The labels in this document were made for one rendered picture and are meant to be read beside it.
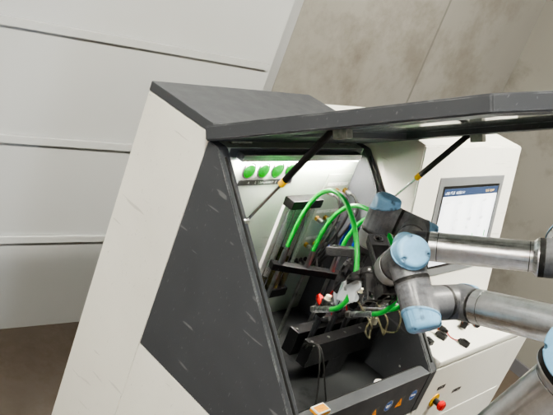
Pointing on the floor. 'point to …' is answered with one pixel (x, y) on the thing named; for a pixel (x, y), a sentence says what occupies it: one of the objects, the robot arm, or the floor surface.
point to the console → (464, 156)
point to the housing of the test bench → (151, 229)
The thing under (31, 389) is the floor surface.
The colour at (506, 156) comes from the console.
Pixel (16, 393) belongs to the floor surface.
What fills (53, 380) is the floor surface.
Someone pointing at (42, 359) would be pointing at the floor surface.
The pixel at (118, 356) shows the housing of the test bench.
